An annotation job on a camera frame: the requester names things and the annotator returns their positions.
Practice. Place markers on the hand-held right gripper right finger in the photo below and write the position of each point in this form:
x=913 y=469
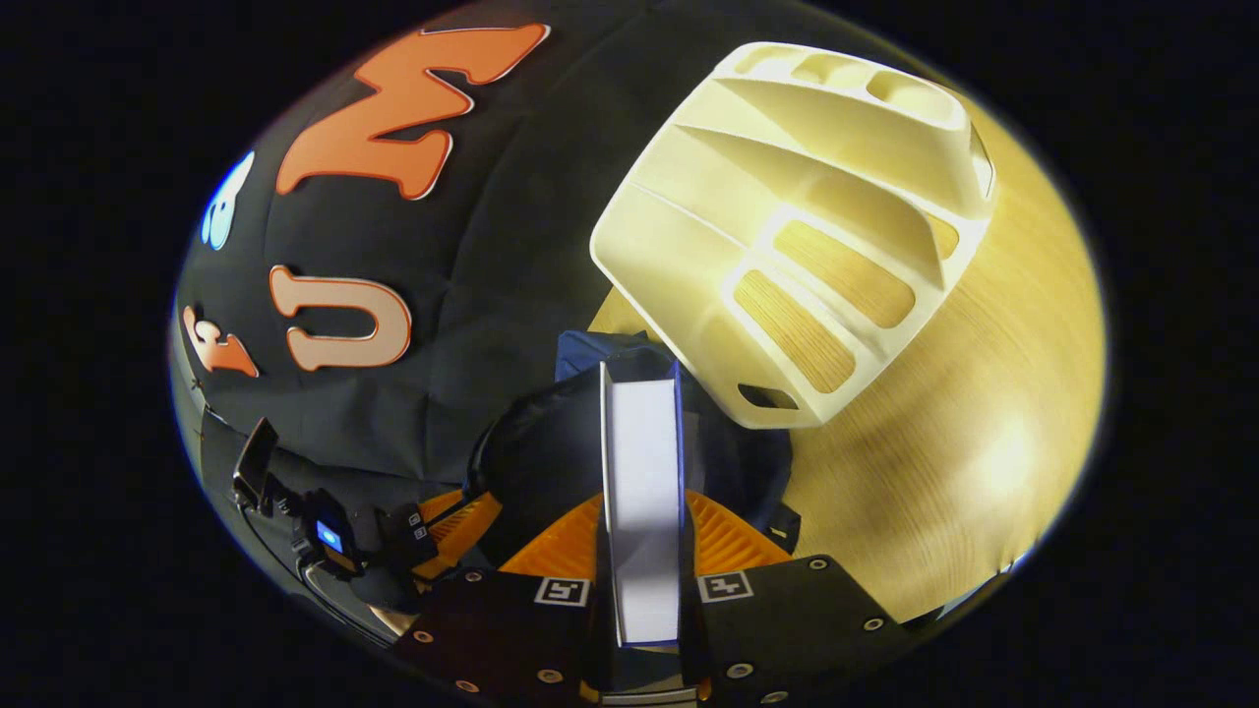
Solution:
x=787 y=629

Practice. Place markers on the white plastic bookshelf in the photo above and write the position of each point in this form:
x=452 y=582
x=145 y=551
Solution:
x=787 y=197

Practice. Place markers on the dark blue cover book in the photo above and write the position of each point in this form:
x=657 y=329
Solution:
x=641 y=492

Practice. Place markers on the blue schoolbag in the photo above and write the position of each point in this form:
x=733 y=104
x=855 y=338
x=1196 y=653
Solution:
x=551 y=462

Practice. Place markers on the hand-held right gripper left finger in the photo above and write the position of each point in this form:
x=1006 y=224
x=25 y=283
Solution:
x=492 y=629

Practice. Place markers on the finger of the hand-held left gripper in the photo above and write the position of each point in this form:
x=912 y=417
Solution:
x=457 y=531

